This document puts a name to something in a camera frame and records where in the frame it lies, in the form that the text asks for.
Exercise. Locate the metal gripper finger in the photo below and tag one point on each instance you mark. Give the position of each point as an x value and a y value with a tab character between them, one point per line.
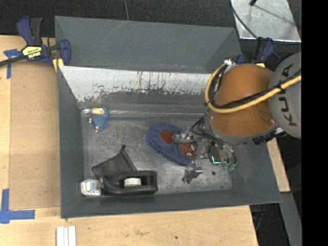
183	138
192	172

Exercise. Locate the blue slipper with red face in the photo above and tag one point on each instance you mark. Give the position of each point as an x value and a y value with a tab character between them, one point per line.
159	140

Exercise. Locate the black tape dispenser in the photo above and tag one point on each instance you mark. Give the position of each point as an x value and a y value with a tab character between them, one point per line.
147	183

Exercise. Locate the black fan-shaped pouch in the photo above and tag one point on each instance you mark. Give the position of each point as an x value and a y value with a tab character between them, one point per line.
115	163

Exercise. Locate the blue toy figure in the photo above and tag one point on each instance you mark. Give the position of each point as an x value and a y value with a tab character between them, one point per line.
100	119

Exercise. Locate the grey metal bin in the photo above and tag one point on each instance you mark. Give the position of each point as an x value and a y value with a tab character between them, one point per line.
143	47

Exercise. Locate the small white bottle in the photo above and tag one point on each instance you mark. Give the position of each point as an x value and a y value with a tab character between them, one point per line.
89	187

